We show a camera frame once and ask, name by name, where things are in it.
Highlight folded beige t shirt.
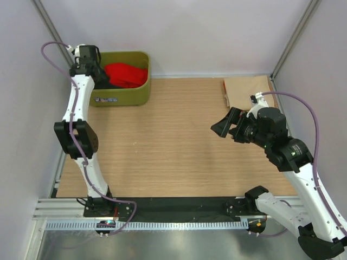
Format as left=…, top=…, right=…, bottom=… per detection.
left=223, top=75, right=272, bottom=111

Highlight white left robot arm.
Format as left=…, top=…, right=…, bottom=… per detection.
left=54, top=44, right=115, bottom=217

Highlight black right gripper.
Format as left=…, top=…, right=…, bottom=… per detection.
left=211, top=107, right=271, bottom=150

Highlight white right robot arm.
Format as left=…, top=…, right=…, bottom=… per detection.
left=211, top=92, right=346, bottom=259

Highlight olive green plastic bin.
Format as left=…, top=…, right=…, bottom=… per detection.
left=90, top=51, right=151, bottom=107

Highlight red t shirt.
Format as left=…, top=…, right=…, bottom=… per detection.
left=104, top=63, right=148, bottom=89

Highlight slotted grey cable duct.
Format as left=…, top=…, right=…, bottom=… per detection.
left=46, top=219, right=248, bottom=231

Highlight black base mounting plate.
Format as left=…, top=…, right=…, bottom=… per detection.
left=76, top=197, right=264, bottom=222

